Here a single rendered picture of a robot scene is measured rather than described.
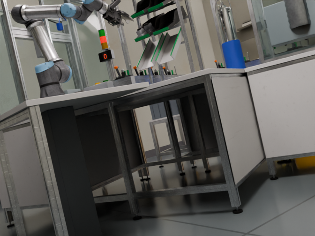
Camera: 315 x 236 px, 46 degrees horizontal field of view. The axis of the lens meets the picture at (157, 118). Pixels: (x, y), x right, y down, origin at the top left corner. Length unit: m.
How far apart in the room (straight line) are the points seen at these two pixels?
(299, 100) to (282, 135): 0.28
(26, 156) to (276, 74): 2.03
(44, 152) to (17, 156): 1.42
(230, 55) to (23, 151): 1.86
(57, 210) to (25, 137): 1.37
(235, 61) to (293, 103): 0.64
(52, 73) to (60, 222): 0.90
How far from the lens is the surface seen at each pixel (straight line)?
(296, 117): 2.79
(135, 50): 6.42
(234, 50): 3.15
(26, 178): 3.21
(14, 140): 3.23
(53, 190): 1.84
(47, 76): 2.28
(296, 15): 2.90
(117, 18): 2.40
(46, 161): 1.82
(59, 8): 2.27
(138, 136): 4.02
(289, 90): 2.78
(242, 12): 8.54
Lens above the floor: 0.66
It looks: level
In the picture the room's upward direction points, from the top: 13 degrees counter-clockwise
